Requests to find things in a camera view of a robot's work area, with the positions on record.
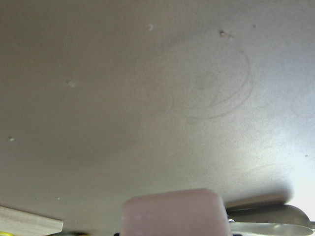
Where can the metal scoop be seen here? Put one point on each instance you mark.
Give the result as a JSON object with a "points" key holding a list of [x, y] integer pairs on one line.
{"points": [[273, 220]]}

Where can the wooden cutting board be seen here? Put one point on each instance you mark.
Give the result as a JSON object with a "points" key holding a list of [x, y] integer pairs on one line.
{"points": [[19, 223]]}

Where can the pink cup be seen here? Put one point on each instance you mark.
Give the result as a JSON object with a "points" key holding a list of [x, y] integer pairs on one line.
{"points": [[197, 212]]}

